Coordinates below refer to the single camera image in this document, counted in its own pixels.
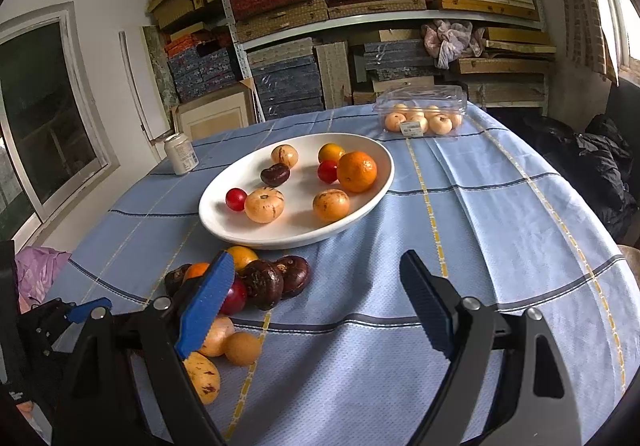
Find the white tin can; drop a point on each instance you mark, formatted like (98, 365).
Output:
(180, 153)

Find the white window frame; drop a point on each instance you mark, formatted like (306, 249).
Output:
(54, 147)

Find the dark red plum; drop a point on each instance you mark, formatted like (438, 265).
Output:
(236, 298)

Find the peach striped tomato in plate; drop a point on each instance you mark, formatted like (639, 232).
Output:
(264, 205)

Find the peach apple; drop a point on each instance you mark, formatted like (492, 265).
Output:
(331, 205)

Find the small tan round fruit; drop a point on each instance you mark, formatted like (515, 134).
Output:
(242, 349)

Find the pink crumpled cloth on shelf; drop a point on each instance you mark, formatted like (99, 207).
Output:
(447, 41)

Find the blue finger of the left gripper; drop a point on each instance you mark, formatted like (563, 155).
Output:
(78, 314)

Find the small yellow tomato in plate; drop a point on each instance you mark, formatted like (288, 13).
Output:
(330, 152)

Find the large orange in plate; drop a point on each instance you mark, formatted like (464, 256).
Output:
(356, 171)

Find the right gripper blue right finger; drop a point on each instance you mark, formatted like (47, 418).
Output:
(434, 301)

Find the spotted yellow fruit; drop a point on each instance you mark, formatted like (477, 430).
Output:
(204, 376)

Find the small dark chestnut fruit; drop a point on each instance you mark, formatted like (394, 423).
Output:
(275, 175)

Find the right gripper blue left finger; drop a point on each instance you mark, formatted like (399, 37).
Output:
(204, 297)

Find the dark brown fruit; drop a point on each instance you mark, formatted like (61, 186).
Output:
(263, 283)
(295, 272)

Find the white oval plate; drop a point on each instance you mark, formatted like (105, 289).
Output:
(297, 226)

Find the yellow orange fruit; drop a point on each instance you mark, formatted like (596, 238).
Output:
(242, 256)

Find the blue checked tablecloth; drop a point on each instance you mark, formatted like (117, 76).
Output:
(347, 361)

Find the red cherry tomato by orange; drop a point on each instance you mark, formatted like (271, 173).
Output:
(327, 171)

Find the black jacket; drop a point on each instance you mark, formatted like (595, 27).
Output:
(597, 162)

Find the purple cloth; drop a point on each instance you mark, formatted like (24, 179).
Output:
(36, 271)

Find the metal storage shelf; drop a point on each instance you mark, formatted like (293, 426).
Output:
(385, 21)

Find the tan round fruit in plate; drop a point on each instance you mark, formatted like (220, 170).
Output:
(286, 155)

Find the small red cherry tomato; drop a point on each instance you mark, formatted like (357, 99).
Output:
(235, 199)

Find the framed picture leaning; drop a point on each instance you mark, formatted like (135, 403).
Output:
(220, 111)

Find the pale yellow fruit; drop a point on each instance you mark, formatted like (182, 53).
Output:
(217, 336)

